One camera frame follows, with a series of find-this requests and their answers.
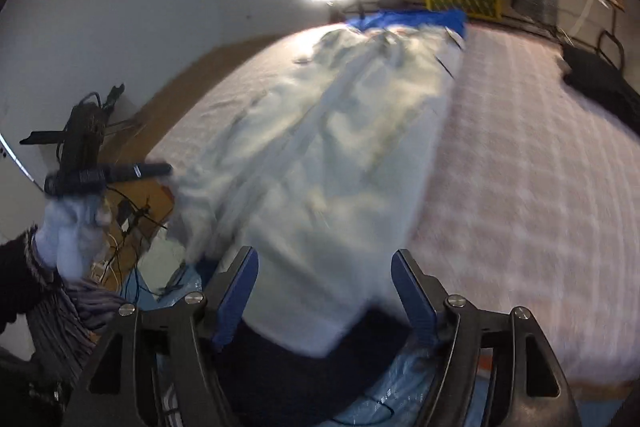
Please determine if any left gloved hand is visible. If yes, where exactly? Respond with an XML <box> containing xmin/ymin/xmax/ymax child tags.
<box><xmin>34</xmin><ymin>195</ymin><xmax>112</xmax><ymax>281</ymax></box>

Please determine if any black bed rail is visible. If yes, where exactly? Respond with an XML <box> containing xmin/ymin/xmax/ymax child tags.
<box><xmin>596</xmin><ymin>29</ymin><xmax>626</xmax><ymax>74</ymax></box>

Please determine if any white and blue jacket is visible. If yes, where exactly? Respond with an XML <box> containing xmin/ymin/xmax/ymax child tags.
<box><xmin>168</xmin><ymin>22</ymin><xmax>465</xmax><ymax>358</ymax></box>

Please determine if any left forearm striped sleeve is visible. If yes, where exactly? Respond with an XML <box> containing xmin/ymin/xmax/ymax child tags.
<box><xmin>1</xmin><ymin>227</ymin><xmax>125</xmax><ymax>386</ymax></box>

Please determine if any folded black garment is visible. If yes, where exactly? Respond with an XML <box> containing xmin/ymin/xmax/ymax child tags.
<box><xmin>562</xmin><ymin>44</ymin><xmax>640</xmax><ymax>134</ymax></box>

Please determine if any plaid bed blanket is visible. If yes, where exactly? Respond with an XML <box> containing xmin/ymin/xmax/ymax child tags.
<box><xmin>169</xmin><ymin>26</ymin><xmax>639</xmax><ymax>384</ymax></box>

